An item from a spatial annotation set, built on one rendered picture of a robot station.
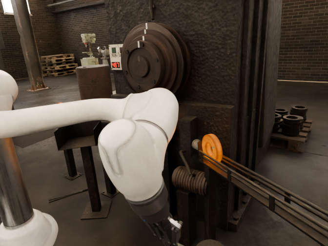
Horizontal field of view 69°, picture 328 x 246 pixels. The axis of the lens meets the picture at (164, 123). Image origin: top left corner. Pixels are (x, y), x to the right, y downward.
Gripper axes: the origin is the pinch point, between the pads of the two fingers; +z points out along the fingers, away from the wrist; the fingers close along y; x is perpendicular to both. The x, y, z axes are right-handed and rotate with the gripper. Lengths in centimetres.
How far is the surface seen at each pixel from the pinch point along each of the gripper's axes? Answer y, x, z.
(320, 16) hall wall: 6, -672, 156
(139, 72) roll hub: 61, -74, -11
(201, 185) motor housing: 19, -48, 41
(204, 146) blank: 20, -60, 23
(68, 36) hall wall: 999, -674, 148
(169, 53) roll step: 44, -84, -18
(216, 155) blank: 10, -53, 21
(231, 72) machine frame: 15, -96, -1
